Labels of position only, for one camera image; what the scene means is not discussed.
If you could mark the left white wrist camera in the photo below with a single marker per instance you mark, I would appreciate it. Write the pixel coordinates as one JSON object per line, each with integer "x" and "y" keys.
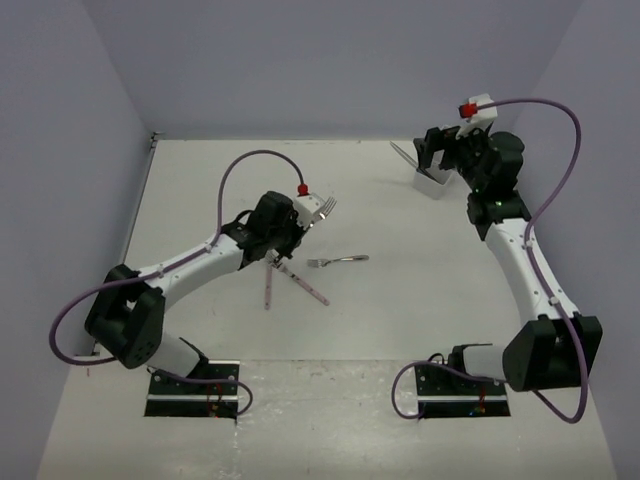
{"x": 307, "y": 208}

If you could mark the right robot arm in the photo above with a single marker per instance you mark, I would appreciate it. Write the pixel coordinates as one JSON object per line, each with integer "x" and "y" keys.
{"x": 557, "y": 344}

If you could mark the pink handled knife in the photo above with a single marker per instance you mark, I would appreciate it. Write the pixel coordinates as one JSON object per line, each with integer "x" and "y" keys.
{"x": 268, "y": 287}

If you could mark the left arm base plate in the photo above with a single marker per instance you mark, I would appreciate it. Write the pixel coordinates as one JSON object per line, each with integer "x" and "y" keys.
{"x": 169, "y": 398}

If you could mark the black handled fork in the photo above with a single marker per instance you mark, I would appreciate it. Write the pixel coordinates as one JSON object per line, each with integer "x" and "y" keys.
{"x": 323, "y": 212}

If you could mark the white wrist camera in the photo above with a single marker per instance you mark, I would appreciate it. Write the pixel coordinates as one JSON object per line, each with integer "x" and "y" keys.
{"x": 307, "y": 208}
{"x": 478, "y": 112}

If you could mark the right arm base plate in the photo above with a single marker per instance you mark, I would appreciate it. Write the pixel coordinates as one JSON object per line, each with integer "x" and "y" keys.
{"x": 442, "y": 395}

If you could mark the green handled knife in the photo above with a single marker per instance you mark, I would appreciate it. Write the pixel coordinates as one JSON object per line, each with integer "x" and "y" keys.
{"x": 404, "y": 155}

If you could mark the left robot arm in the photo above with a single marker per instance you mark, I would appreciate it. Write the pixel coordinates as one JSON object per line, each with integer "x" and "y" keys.
{"x": 127, "y": 317}

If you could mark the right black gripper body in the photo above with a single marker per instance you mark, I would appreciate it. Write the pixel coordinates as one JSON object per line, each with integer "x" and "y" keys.
{"x": 463, "y": 154}

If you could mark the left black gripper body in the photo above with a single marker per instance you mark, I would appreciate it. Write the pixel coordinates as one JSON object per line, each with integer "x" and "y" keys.
{"x": 284, "y": 239}

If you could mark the white divided utensil container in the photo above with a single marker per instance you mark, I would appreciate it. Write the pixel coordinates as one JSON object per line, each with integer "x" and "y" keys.
{"x": 432, "y": 182}

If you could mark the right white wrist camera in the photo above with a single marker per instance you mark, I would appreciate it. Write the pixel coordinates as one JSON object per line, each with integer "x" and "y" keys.
{"x": 478, "y": 112}

